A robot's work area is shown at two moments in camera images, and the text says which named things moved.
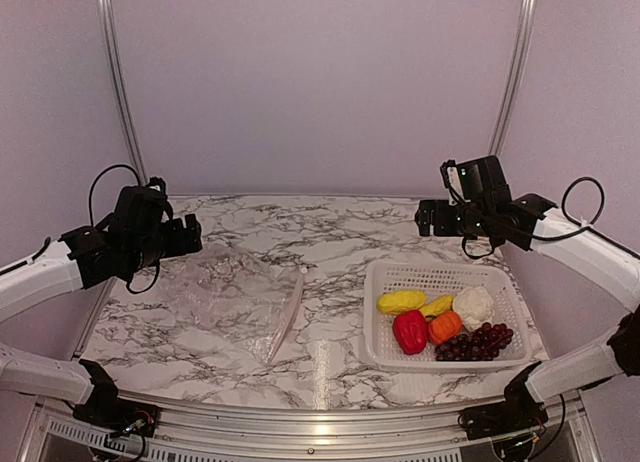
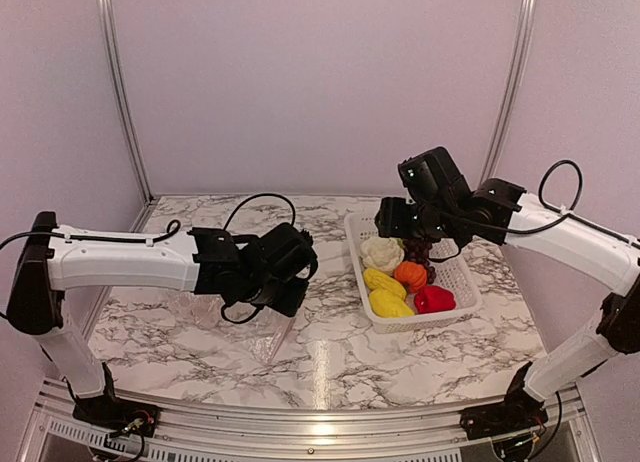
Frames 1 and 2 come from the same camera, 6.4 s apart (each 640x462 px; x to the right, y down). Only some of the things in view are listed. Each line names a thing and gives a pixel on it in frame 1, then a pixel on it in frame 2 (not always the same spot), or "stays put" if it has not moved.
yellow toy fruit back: [441, 304] → [375, 279]
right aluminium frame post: [528, 12] stays put
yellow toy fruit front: [399, 301] stays put
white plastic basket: [436, 279] → [457, 273]
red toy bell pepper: [411, 331] → [433, 298]
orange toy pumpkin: [444, 327] → [411, 273]
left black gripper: [192, 230] → [289, 306]
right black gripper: [441, 227] → [392, 223]
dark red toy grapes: [482, 344] → [417, 250]
